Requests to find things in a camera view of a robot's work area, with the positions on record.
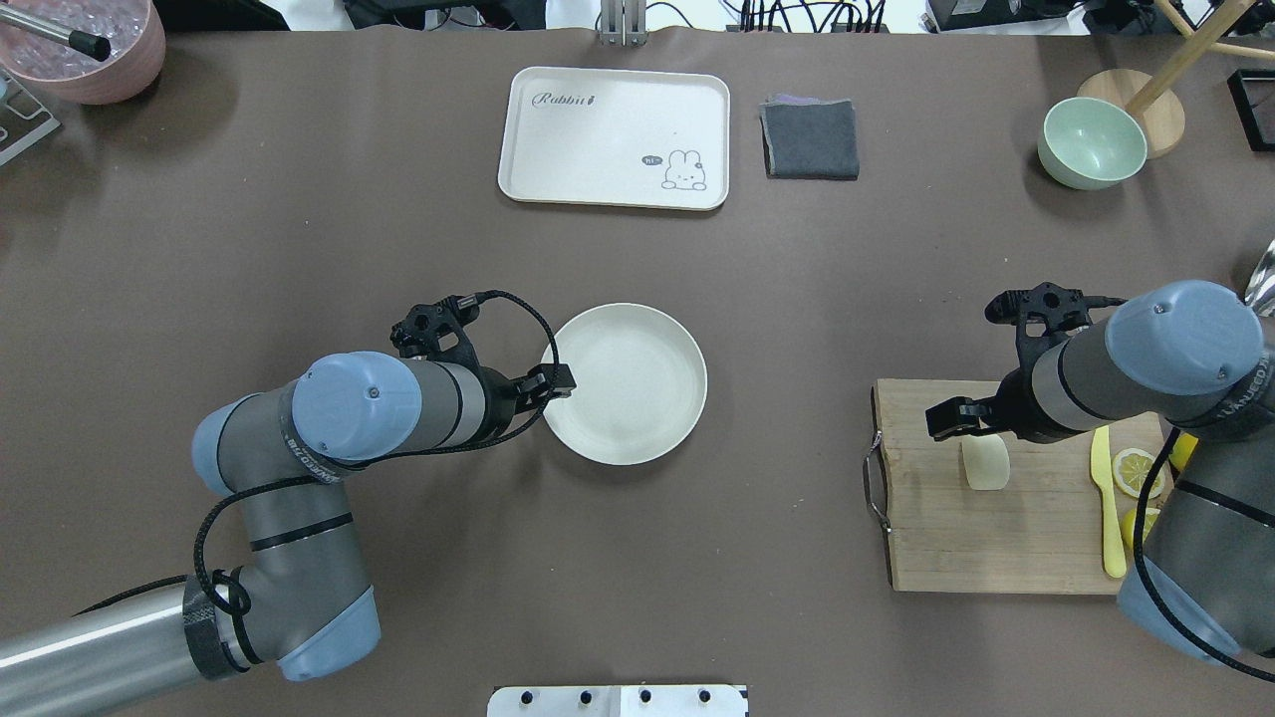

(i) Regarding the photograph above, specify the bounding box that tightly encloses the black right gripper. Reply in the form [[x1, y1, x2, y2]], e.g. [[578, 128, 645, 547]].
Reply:
[[924, 282, 1112, 444]]

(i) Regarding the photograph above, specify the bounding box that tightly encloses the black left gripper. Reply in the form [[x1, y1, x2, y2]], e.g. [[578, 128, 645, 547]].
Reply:
[[390, 295, 578, 444]]

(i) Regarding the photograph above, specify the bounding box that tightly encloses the white bun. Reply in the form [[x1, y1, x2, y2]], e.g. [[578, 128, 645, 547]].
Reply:
[[959, 434, 1011, 491]]

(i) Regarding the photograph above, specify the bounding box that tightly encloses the cream round plate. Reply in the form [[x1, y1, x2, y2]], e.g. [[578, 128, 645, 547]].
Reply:
[[543, 302, 708, 466]]

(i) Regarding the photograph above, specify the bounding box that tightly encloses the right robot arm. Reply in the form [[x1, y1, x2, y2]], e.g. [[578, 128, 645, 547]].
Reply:
[[924, 279, 1274, 663]]

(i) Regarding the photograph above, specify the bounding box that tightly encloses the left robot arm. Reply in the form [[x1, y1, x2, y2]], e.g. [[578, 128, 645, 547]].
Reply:
[[3, 290, 578, 716]]

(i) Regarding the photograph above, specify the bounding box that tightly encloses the cream rabbit tray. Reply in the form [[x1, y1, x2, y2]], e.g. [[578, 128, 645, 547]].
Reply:
[[497, 68, 731, 211]]

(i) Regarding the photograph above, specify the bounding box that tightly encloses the black glass tray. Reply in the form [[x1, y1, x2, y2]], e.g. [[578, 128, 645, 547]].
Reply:
[[1227, 69, 1274, 151]]

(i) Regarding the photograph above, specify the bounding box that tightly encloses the wooden cutting board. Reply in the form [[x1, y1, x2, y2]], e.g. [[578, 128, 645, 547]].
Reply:
[[867, 379, 1122, 596]]

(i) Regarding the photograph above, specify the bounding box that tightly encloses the lemon half left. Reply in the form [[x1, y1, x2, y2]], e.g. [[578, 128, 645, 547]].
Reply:
[[1111, 447, 1167, 499]]

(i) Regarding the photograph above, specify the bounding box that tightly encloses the yellow plastic knife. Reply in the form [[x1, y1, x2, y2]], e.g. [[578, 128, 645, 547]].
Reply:
[[1089, 426, 1128, 580]]

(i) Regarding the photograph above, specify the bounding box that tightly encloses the yellow lemon outer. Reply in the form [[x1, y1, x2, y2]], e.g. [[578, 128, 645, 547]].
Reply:
[[1167, 431, 1199, 473]]

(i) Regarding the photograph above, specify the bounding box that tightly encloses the mint green bowl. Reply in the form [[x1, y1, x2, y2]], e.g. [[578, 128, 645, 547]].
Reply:
[[1037, 97, 1150, 191]]

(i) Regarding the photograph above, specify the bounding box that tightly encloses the grey folded cloth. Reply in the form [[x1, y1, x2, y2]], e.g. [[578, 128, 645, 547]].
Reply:
[[759, 94, 861, 181]]

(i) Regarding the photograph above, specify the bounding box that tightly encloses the metal scoop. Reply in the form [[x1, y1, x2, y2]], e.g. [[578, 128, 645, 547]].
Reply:
[[1242, 240, 1275, 318]]

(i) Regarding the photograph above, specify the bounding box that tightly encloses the wooden cup tree stand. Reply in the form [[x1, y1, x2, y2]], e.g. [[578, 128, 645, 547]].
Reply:
[[1077, 1, 1272, 159]]

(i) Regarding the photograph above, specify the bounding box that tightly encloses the pink bowl of ice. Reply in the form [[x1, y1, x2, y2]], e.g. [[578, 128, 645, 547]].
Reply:
[[1, 1, 164, 105]]

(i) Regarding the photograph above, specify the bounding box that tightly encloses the metal muddler black tip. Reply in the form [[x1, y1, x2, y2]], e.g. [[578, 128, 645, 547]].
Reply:
[[1, 3, 113, 61]]

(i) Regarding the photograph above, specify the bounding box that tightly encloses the white cup rack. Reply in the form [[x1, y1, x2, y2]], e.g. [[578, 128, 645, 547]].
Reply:
[[1, 70, 61, 166]]

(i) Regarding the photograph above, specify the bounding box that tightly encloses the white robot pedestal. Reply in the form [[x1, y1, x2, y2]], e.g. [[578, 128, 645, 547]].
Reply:
[[486, 684, 750, 716]]

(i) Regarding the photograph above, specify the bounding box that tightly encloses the aluminium frame post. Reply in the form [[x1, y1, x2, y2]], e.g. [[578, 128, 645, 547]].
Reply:
[[597, 0, 649, 47]]

